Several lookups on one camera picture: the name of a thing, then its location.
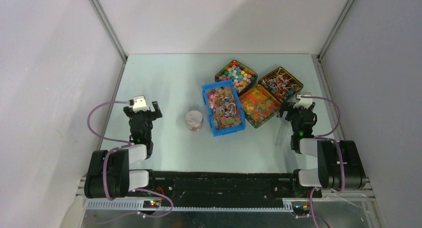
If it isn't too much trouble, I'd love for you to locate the clear plastic scoop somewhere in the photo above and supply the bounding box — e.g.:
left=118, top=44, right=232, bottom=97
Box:
left=275, top=118, right=292, bottom=148

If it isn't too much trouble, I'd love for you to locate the silver jar lid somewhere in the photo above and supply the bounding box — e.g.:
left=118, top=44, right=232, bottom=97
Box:
left=185, top=110, right=203, bottom=123

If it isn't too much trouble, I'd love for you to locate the clear plastic jar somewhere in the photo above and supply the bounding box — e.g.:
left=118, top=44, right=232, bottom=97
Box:
left=187, top=121, right=203, bottom=131

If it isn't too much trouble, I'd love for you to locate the blue plastic candy bin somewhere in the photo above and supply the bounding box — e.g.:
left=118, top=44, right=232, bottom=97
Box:
left=202, top=80, right=246, bottom=137

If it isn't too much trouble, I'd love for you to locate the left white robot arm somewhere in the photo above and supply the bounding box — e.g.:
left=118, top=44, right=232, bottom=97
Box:
left=84, top=98, right=163, bottom=201

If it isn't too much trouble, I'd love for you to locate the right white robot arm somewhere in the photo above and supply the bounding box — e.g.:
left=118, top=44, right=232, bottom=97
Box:
left=276, top=101, right=367, bottom=197

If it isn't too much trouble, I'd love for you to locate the tin of gummy candies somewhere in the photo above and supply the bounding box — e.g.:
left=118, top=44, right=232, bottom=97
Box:
left=239, top=85, right=281, bottom=128

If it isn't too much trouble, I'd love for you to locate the tin of square candies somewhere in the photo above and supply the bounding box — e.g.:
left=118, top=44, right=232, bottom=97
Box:
left=214, top=60, right=258, bottom=96

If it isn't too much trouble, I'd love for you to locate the tin of lollipops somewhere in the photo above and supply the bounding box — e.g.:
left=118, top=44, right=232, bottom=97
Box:
left=258, top=67, right=304, bottom=102

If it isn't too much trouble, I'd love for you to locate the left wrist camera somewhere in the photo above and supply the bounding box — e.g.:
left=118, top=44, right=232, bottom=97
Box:
left=129, top=95, right=150, bottom=113

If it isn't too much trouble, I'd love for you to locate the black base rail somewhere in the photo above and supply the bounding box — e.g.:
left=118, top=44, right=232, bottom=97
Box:
left=89, top=168, right=330, bottom=209

